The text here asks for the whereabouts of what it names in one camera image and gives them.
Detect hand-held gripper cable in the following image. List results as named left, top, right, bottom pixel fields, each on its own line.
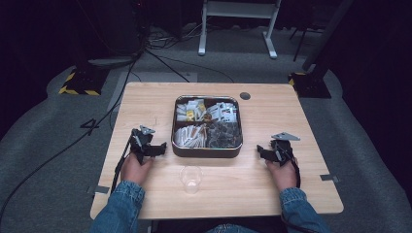
left=279, top=157, right=323, bottom=233
left=109, top=135, right=135, bottom=195

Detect clear lid with metal rim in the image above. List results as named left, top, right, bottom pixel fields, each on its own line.
left=172, top=94, right=244, bottom=150

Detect brown compartment box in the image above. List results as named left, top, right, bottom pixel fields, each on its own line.
left=170, top=94, right=244, bottom=159

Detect black thin stand legs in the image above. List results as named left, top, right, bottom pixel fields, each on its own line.
left=289, top=26, right=326, bottom=63

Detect thin curved black floor cable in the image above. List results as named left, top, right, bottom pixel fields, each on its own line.
left=157, top=54, right=235, bottom=84

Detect straight black floor cable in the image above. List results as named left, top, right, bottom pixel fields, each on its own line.
left=143, top=48, right=191, bottom=83

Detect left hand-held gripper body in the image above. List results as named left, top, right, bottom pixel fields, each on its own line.
left=129, top=124, right=156, bottom=165

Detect grey tape strip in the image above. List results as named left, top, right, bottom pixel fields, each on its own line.
left=319, top=173, right=340, bottom=183
left=86, top=184, right=111, bottom=195

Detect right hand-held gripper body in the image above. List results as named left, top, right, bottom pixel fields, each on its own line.
left=268, top=131, right=301, bottom=168

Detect person's left hand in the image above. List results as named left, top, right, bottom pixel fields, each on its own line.
left=120, top=152, right=155, bottom=186

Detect pile of white black packets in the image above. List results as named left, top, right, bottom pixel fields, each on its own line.
left=206, top=101, right=238, bottom=124

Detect clear plastic cup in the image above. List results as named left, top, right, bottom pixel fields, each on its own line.
left=179, top=165, right=204, bottom=195

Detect left hand-held gripper cable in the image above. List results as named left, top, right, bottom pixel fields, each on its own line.
left=109, top=135, right=135, bottom=195

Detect grey floor plate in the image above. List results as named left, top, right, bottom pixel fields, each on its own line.
left=106, top=71, right=199, bottom=113

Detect long black floor cable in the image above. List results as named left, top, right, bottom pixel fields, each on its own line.
left=0, top=57, right=139, bottom=225

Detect pile of white brown sticks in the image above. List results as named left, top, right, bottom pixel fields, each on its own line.
left=173, top=123, right=209, bottom=150

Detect grey oval stand foot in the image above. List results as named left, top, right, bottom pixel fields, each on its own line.
left=86, top=55, right=137, bottom=68

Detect person's lap in jeans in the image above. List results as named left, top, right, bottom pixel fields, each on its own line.
left=205, top=223, right=260, bottom=233

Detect white desk frame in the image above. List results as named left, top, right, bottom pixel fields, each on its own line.
left=197, top=0, right=283, bottom=60

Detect pile of white yellow packets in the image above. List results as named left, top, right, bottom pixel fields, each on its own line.
left=175, top=99, right=207, bottom=122

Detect right hand-held gripper cable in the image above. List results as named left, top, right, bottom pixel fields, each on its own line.
left=279, top=157, right=323, bottom=233

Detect person's right hand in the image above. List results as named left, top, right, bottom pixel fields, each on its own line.
left=264, top=157, right=298, bottom=193

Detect tangle of floor cables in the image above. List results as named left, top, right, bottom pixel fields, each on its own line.
left=142, top=21, right=209, bottom=51

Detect dark slanted stand post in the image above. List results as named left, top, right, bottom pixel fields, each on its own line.
left=302, top=0, right=355, bottom=74

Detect pile of dark packets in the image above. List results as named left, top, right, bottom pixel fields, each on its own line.
left=206, top=121, right=243, bottom=150

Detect black yellow striped stand base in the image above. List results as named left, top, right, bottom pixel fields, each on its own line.
left=288, top=71, right=332, bottom=99
left=58, top=66, right=110, bottom=97

